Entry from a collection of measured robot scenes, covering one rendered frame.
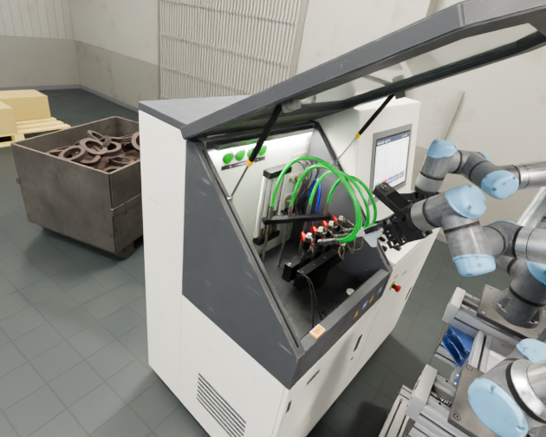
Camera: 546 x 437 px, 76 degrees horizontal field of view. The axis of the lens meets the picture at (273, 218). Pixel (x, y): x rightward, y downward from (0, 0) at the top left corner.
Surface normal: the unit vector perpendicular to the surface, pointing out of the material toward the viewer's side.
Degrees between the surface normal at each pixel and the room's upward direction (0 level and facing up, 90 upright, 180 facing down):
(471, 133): 90
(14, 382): 0
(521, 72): 90
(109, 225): 90
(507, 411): 97
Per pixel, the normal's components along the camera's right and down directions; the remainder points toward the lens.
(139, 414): 0.15, -0.85
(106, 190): -0.33, 0.43
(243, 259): -0.65, 0.29
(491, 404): -0.88, 0.23
